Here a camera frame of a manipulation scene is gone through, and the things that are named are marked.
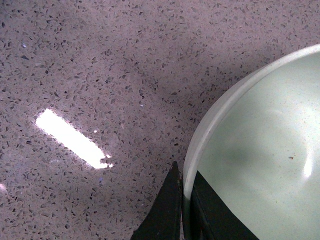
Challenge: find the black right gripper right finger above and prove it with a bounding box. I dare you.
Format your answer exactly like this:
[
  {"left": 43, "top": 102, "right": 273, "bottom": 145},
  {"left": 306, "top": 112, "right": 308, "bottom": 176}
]
[{"left": 190, "top": 172, "right": 258, "bottom": 240}]

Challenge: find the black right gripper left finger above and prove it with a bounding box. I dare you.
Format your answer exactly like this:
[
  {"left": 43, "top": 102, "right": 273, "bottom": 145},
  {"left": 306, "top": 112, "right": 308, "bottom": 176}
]
[{"left": 131, "top": 161, "right": 182, "bottom": 240}]

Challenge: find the green bowl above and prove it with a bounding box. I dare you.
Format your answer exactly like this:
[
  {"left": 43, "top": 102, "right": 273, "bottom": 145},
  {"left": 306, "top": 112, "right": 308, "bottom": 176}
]
[{"left": 182, "top": 45, "right": 320, "bottom": 240}]

